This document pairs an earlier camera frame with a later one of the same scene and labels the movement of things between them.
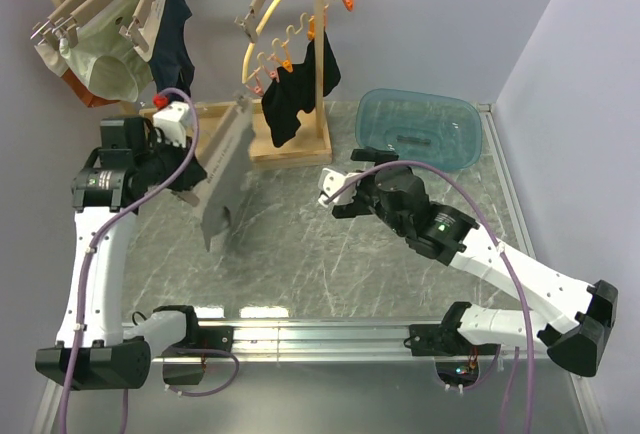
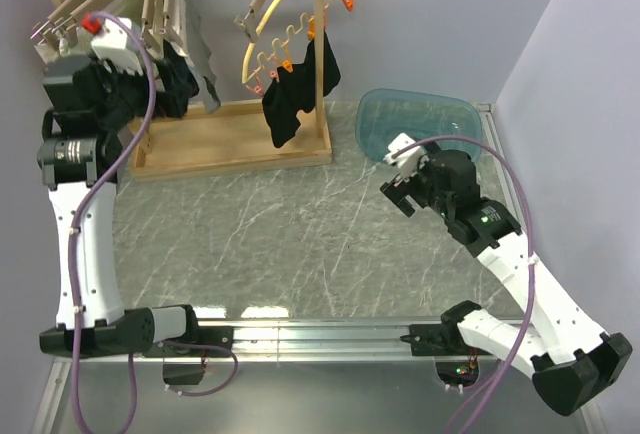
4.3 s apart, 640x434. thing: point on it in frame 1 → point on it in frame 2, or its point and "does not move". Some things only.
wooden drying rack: x=307 y=143 does not move
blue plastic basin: x=420 y=127 does not move
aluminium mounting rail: x=333 y=343 does not move
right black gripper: x=355 y=207 → x=398 y=189
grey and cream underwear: x=220 y=198 → x=197 y=49
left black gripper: x=188 y=176 → x=108 y=76
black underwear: x=292 y=90 does not move
